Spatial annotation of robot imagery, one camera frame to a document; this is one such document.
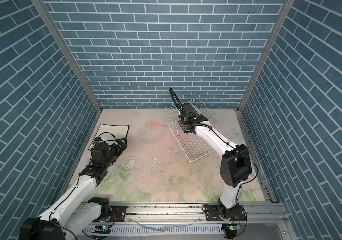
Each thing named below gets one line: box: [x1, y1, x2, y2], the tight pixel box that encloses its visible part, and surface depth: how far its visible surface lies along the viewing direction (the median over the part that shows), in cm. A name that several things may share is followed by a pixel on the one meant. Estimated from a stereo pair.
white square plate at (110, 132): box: [87, 123, 130, 150], surface depth 107 cm
